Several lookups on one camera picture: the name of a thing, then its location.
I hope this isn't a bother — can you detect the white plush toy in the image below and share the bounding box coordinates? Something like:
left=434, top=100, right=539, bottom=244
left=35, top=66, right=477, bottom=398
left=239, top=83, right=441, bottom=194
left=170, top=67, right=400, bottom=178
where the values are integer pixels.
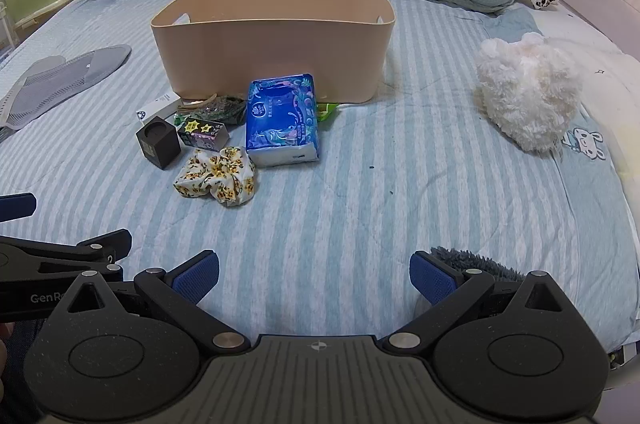
left=474, top=32, right=585, bottom=153

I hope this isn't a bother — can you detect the black star-printed box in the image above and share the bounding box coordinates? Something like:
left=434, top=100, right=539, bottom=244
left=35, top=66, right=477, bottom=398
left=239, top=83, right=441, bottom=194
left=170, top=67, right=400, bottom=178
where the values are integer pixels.
left=177, top=116, right=231, bottom=153

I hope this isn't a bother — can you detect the grey fluffy cloth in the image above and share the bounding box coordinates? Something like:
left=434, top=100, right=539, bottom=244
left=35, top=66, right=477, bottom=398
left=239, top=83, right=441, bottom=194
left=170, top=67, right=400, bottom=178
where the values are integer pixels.
left=430, top=246, right=527, bottom=283

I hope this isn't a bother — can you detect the black cube box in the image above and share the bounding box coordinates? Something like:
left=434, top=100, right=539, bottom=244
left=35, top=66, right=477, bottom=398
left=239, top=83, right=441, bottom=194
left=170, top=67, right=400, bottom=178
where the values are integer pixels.
left=135, top=115, right=182, bottom=160

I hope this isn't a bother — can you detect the grey mesh cloth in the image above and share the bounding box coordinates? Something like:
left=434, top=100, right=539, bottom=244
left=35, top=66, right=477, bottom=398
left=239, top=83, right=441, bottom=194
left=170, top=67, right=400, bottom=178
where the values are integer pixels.
left=0, top=44, right=133, bottom=131

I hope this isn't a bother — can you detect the dark green wrapped packet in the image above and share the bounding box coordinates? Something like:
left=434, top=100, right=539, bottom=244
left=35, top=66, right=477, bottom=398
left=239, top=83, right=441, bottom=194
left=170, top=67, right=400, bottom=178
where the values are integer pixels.
left=192, top=94, right=249, bottom=125

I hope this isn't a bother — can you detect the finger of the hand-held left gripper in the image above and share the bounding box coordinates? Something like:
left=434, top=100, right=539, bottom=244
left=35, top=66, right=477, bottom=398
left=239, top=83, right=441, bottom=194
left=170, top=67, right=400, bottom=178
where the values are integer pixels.
left=0, top=193, right=37, bottom=223
left=0, top=228, right=134, bottom=285

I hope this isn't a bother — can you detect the green snack packet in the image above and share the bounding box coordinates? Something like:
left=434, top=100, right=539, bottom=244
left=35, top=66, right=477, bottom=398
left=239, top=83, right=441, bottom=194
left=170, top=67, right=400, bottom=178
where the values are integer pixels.
left=313, top=102, right=341, bottom=125

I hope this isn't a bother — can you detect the beige storage basket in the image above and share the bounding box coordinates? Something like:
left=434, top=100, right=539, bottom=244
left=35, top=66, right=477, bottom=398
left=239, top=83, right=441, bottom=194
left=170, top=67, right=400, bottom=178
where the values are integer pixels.
left=150, top=0, right=397, bottom=103

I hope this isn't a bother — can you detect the white pillow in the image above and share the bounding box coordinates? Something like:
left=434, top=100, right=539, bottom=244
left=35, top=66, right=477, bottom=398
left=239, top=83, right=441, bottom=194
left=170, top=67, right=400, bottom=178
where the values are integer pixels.
left=534, top=10, right=640, bottom=191

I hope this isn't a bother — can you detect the small white box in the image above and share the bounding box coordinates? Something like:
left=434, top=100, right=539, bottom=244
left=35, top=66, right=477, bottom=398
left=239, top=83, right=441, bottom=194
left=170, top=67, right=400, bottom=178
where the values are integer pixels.
left=134, top=93, right=182, bottom=125

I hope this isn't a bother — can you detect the blue striped bed sheet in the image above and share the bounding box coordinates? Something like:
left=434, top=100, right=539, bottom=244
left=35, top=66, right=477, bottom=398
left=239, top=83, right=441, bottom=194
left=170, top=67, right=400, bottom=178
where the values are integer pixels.
left=0, top=0, right=640, bottom=357

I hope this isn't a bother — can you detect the blue tissue pack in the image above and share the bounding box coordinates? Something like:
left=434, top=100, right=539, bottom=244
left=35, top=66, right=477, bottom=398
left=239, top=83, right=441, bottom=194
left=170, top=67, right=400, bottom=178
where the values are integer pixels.
left=245, top=73, right=321, bottom=169

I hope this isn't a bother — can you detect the floral hair scrunchie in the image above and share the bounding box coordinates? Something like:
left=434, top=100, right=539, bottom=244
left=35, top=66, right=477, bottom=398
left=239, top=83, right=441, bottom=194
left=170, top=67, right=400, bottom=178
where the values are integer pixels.
left=173, top=146, right=257, bottom=209

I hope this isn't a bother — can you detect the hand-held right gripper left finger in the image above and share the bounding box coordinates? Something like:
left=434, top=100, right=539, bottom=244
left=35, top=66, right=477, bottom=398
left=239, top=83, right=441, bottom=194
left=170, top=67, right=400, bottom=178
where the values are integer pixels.
left=48, top=250, right=251, bottom=351

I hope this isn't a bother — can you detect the dark blue cloth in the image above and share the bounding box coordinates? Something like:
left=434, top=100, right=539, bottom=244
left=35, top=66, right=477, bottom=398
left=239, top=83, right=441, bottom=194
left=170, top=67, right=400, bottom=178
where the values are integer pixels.
left=0, top=318, right=47, bottom=421

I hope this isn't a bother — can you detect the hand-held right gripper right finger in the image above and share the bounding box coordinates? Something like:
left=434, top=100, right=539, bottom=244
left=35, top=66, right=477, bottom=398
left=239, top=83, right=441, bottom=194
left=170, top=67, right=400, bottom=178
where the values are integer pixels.
left=382, top=250, right=584, bottom=351

